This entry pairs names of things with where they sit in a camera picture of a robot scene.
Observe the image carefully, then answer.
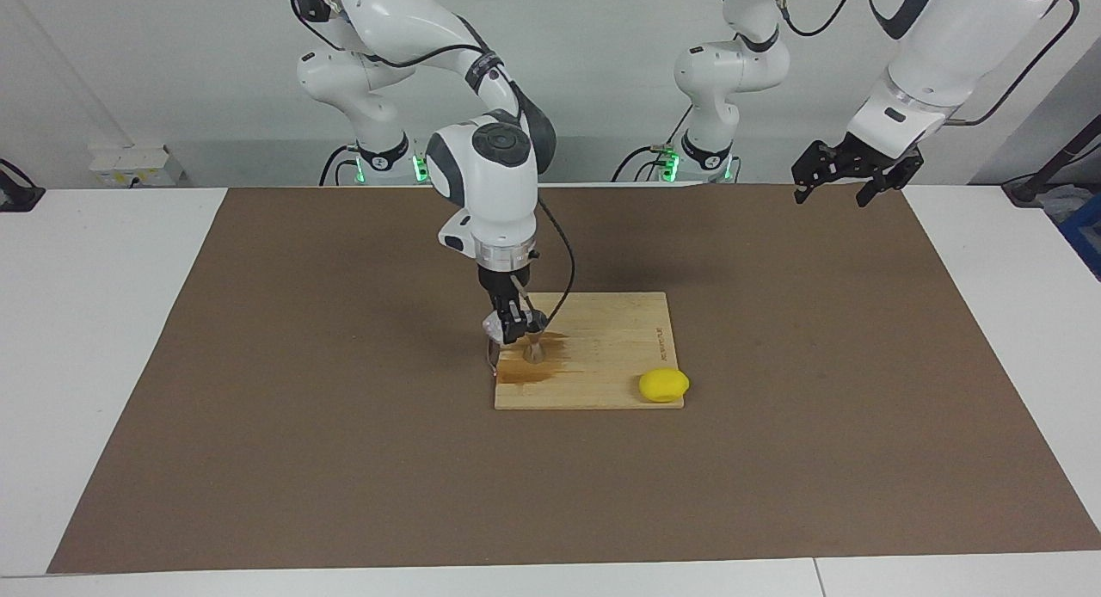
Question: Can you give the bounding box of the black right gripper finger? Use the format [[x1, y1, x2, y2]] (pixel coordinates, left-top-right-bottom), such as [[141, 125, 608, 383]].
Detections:
[[515, 291, 550, 334], [491, 302, 528, 348]]

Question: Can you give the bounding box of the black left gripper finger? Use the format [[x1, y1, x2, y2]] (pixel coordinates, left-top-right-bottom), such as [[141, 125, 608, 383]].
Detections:
[[854, 174, 901, 209], [791, 141, 841, 206]]

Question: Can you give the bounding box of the wooden cutting board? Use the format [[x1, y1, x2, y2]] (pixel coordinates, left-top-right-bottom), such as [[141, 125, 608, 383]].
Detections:
[[485, 291, 687, 412]]

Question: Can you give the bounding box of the yellow lemon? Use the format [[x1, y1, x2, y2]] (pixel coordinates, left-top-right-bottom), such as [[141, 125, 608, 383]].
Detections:
[[637, 366, 692, 405]]

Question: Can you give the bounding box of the brown table mat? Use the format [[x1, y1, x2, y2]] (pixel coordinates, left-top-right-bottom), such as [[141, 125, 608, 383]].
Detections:
[[46, 181, 1101, 575]]

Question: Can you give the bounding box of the black stand pole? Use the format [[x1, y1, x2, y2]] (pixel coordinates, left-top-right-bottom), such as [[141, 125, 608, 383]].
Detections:
[[1001, 114, 1101, 205]]

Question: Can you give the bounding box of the blue crate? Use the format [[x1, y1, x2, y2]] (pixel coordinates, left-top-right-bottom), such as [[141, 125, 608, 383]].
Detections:
[[1059, 191, 1101, 281]]

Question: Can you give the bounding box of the black clamp object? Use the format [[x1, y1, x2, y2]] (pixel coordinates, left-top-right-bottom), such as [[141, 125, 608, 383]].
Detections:
[[0, 157, 46, 213]]

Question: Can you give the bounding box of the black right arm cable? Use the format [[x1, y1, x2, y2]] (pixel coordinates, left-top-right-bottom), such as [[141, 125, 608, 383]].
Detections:
[[290, 0, 576, 323]]

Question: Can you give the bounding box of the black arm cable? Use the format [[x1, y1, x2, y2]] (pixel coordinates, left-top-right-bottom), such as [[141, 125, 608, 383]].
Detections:
[[290, 0, 576, 323], [767, 0, 1081, 127]]

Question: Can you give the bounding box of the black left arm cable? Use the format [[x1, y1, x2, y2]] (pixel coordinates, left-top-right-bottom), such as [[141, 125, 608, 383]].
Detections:
[[767, 0, 1081, 127]]

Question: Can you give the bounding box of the black base cable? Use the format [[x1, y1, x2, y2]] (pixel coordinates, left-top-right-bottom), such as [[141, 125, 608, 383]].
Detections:
[[319, 145, 359, 188], [612, 102, 691, 184]]

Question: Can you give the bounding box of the white wall power strip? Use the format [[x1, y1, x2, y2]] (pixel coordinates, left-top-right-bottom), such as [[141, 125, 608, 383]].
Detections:
[[88, 143, 178, 188]]

